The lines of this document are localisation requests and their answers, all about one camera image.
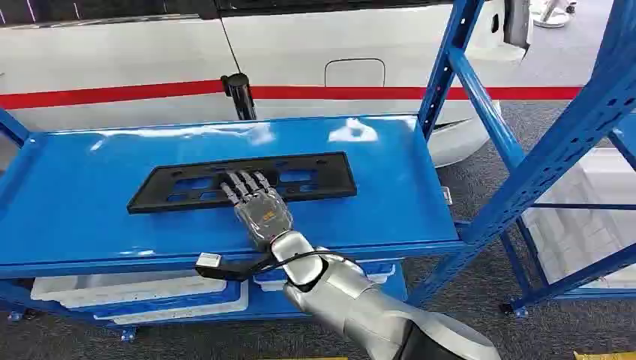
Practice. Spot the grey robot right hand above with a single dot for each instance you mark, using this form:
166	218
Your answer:
263	216

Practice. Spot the black plastic plate frame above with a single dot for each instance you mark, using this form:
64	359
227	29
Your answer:
154	196

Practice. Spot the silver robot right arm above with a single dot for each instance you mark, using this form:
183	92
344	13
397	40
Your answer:
348	298

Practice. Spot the white plastic tray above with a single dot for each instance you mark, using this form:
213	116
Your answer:
99	290
198	310

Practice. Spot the red barrier belt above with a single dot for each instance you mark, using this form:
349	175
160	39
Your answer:
348	93
99	93

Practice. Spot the blue metal cart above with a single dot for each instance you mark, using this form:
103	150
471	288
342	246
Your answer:
74	208

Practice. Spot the white car body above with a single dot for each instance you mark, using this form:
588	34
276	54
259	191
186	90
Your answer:
124	54

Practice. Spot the blue metal rack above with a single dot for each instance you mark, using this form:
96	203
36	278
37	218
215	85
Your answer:
571	134

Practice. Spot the white wrapped package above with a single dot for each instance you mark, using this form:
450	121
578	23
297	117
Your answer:
586	233

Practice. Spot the white round stand base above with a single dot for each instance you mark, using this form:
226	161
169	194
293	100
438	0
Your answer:
549	20

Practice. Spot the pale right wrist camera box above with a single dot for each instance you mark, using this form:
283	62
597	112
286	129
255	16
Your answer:
208	260

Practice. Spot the black stanchion post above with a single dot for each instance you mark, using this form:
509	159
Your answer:
239	97

